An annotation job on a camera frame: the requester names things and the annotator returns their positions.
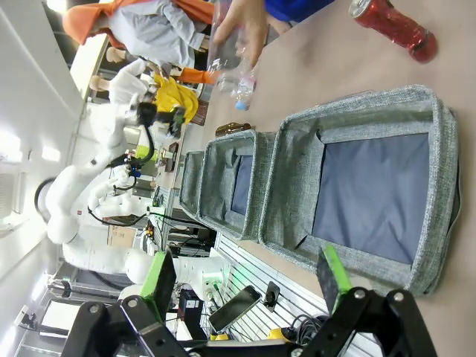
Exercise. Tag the person's bare hand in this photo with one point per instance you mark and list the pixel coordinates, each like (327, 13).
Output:
(253, 26)

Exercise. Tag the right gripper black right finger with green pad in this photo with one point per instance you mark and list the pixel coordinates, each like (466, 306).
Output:
(372, 323)

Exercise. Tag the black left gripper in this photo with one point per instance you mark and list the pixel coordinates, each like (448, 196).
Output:
(148, 113)

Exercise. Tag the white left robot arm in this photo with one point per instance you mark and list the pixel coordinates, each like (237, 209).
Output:
(63, 201)

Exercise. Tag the brown cardboard box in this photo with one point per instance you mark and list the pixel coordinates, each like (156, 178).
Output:
(121, 236)

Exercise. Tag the brown glass bottle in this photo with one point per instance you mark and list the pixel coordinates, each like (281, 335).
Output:
(232, 129)

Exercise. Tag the yellow jacket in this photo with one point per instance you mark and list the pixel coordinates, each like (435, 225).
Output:
(175, 96)

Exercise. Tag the white-screen monitor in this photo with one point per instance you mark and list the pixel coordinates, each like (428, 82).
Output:
(56, 316)

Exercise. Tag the crushed red drink can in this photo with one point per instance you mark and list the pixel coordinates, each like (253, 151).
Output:
(394, 24)

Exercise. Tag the clear plastic bottle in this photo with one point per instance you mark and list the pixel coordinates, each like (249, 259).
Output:
(243, 87)

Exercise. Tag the small black adapter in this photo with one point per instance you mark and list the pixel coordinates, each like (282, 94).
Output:
(272, 295)

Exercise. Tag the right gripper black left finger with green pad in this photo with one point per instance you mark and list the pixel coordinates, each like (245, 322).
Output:
(111, 327)

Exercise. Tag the small grey fabric basket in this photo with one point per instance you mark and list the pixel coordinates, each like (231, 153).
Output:
(189, 182)

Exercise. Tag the black smartphone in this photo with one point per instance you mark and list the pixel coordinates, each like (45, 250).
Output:
(234, 308)

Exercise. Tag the large grey fabric basket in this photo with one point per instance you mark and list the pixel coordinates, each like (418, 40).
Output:
(294, 178)

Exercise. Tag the person's blue shirt torso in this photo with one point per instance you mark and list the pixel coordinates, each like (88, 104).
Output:
(294, 8)

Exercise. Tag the yellow tool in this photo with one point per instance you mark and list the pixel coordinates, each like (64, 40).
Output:
(279, 333)

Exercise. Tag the person in orange hood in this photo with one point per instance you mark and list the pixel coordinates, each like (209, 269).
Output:
(156, 28)

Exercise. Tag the medium grey fabric basket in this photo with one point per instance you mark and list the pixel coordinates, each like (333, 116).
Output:
(219, 178)

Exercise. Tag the white wall air conditioner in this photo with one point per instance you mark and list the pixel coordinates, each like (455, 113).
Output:
(9, 193)

